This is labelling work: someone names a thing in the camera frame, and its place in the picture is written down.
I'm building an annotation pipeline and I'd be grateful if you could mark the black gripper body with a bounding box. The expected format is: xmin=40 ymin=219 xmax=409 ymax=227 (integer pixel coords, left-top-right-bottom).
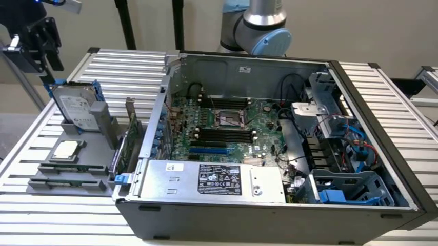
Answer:
xmin=20 ymin=16 xmax=64 ymax=56

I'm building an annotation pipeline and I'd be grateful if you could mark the hard disk in blue carrier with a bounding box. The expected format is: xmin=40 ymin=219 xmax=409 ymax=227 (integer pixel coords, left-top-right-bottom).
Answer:
xmin=43 ymin=79 xmax=105 ymax=134

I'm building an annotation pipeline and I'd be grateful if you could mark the grey plastic disk bay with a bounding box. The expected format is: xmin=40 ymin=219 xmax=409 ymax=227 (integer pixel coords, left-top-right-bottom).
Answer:
xmin=301 ymin=168 xmax=400 ymax=207

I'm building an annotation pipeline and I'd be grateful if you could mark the black stand pole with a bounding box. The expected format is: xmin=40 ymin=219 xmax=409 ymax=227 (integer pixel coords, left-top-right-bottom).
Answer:
xmin=171 ymin=0 xmax=186 ymax=52
xmin=117 ymin=0 xmax=139 ymax=51

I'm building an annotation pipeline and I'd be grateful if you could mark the silver CPU chip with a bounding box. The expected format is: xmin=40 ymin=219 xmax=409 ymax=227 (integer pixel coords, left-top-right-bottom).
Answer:
xmin=54 ymin=140 xmax=82 ymax=159

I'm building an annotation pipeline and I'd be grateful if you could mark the grey parts rack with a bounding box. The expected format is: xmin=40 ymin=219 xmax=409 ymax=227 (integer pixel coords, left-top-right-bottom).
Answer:
xmin=27 ymin=101 xmax=121 ymax=197

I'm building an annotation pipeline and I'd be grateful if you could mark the green graphics card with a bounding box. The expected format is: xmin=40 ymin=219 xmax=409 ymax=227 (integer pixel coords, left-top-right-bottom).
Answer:
xmin=110 ymin=96 xmax=143 ymax=175

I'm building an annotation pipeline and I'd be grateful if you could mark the green RAM stick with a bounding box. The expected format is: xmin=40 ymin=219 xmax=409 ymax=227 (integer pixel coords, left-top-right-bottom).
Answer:
xmin=42 ymin=164 xmax=105 ymax=171
xmin=32 ymin=180 xmax=102 ymax=187

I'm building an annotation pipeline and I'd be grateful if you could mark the black RAM slot bank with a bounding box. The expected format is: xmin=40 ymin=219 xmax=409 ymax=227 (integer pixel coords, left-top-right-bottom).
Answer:
xmin=198 ymin=95 xmax=250 ymax=109
xmin=195 ymin=127 xmax=258 ymax=143

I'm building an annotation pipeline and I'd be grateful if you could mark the black expansion slot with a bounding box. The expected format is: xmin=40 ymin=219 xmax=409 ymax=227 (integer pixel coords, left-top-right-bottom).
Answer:
xmin=190 ymin=140 xmax=227 ymax=148

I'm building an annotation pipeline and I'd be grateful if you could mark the CPU socket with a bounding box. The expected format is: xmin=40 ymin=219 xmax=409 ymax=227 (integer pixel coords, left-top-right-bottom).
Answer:
xmin=213 ymin=109 xmax=249 ymax=128

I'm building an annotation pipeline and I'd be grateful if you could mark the blue expansion slot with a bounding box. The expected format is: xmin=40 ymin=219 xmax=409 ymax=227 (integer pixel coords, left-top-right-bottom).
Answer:
xmin=189 ymin=147 xmax=229 ymax=155

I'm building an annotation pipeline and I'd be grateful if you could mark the green motherboard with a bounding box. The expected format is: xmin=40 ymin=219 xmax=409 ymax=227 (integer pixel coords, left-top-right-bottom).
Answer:
xmin=170 ymin=96 xmax=309 ymax=203

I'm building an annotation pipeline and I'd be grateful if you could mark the silver power supply unit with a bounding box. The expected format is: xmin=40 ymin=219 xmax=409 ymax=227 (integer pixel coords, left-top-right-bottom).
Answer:
xmin=139 ymin=159 xmax=287 ymax=203

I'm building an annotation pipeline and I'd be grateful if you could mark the gold chipset heatsink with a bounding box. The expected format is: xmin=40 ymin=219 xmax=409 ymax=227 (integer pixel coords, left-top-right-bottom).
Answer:
xmin=243 ymin=156 xmax=265 ymax=167

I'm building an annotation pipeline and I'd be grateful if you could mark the metal drive cage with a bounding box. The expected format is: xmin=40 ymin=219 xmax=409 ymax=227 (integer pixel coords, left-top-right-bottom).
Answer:
xmin=290 ymin=71 xmax=357 ymax=140

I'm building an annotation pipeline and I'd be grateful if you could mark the black fan shroud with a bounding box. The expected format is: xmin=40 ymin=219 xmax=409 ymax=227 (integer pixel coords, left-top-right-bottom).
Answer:
xmin=304 ymin=135 xmax=345 ymax=171

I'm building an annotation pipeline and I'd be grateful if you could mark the black open PC case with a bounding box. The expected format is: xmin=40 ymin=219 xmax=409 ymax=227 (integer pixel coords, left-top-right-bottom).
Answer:
xmin=113 ymin=50 xmax=429 ymax=241

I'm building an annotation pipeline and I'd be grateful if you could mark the grey ribbon cable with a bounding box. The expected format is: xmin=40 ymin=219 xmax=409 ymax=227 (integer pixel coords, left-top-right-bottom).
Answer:
xmin=63 ymin=0 xmax=85 ymax=14

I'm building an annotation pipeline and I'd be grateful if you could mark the blue data wire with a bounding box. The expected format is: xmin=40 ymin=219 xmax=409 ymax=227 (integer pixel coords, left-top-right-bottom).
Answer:
xmin=337 ymin=120 xmax=373 ymax=171

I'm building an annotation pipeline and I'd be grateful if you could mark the red wire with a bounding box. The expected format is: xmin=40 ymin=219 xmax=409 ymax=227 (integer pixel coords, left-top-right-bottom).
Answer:
xmin=356 ymin=142 xmax=380 ymax=170

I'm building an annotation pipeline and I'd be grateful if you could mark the aluminium side table frame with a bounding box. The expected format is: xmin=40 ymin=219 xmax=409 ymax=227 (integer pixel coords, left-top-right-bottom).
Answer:
xmin=390 ymin=65 xmax=438 ymax=108

